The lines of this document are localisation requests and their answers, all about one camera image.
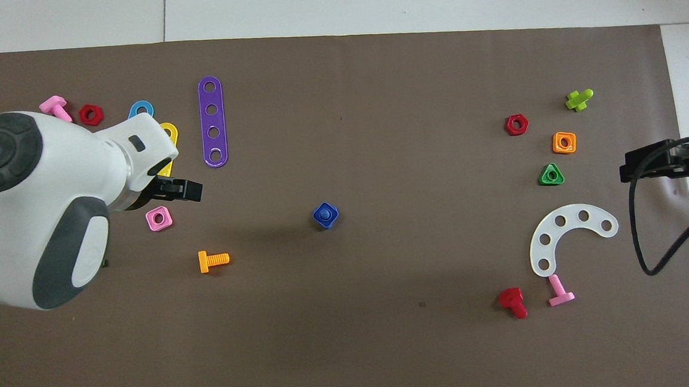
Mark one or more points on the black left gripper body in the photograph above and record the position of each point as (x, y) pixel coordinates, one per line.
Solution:
(168, 189)

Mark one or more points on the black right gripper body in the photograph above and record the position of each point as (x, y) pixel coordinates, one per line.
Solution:
(683, 161)

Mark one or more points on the blue plastic screw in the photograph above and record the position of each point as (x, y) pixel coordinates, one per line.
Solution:
(324, 216)

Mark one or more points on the blue square plastic nut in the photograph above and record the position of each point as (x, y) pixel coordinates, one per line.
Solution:
(334, 215)

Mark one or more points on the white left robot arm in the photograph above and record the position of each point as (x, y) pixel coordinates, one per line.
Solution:
(22, 207)

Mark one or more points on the pink square plastic nut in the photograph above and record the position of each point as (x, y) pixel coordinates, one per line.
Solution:
(151, 226)

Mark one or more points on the orange plastic screw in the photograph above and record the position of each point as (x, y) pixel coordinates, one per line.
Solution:
(214, 260)

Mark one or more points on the orange square plastic nut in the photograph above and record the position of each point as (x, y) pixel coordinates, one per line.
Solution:
(557, 149)

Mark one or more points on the lime green plastic screw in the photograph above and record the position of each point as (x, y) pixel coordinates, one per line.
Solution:
(578, 101)

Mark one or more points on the green triangular plastic nut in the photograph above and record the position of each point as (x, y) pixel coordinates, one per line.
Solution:
(544, 182)

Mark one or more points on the red hexagonal plastic nut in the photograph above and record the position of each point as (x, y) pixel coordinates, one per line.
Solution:
(83, 114)
(523, 119)

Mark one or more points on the pink plastic screw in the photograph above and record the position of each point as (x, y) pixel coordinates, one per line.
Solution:
(560, 294)
(55, 106)

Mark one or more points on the red plastic screw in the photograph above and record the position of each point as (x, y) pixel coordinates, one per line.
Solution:
(511, 298)

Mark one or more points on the yellow three-hole plastic plate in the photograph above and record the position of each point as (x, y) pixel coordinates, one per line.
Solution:
(175, 129)

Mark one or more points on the purple four-hole plastic strip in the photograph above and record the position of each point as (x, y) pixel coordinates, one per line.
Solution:
(212, 121)

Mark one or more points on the white curved perforated plate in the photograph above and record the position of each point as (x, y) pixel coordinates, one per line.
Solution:
(571, 215)

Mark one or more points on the blue two-hole plastic plate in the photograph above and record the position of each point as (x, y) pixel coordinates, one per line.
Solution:
(132, 112)

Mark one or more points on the brown table mat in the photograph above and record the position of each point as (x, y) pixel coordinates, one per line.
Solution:
(357, 306)

